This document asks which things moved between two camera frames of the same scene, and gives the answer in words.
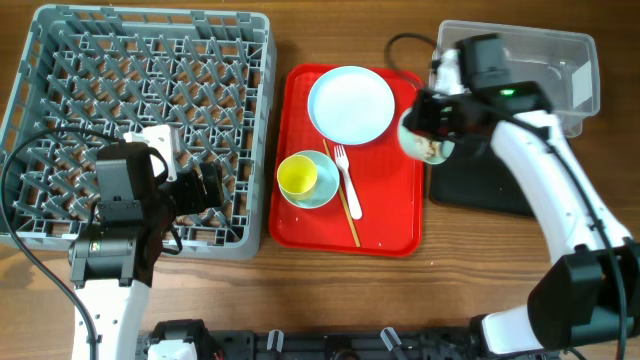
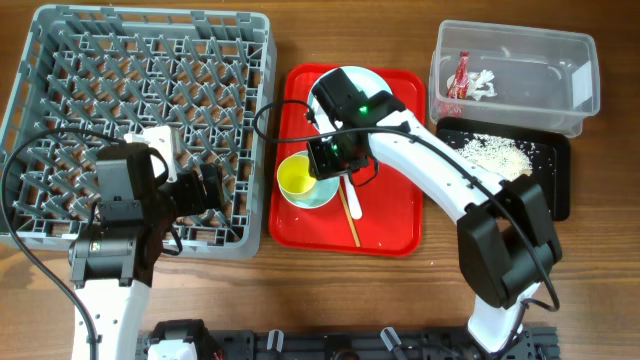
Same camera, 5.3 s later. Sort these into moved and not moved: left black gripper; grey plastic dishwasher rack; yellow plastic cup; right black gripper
Moved: right black gripper
Not moved: left black gripper; grey plastic dishwasher rack; yellow plastic cup
